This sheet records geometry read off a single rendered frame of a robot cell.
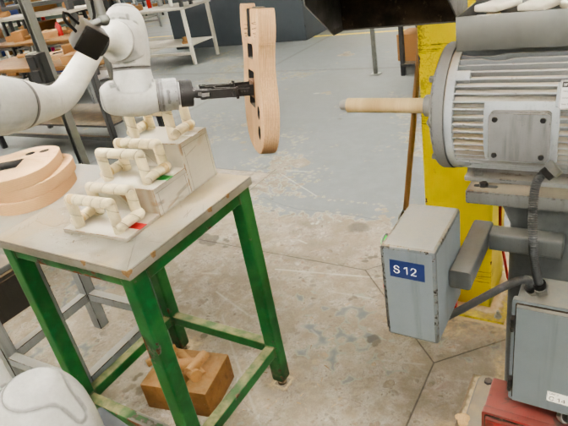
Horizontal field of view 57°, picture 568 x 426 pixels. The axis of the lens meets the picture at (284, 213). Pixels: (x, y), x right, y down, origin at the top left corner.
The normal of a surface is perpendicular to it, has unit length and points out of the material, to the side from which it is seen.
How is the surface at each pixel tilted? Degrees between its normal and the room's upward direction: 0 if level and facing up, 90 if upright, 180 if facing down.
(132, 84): 72
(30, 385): 6
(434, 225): 0
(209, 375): 0
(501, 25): 90
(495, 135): 90
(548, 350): 90
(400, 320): 90
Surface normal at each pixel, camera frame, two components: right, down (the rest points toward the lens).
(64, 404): 0.78, -0.32
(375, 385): -0.17, -0.87
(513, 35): -0.51, 0.48
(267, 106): 0.20, 0.18
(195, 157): 0.87, 0.09
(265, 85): 0.17, -0.15
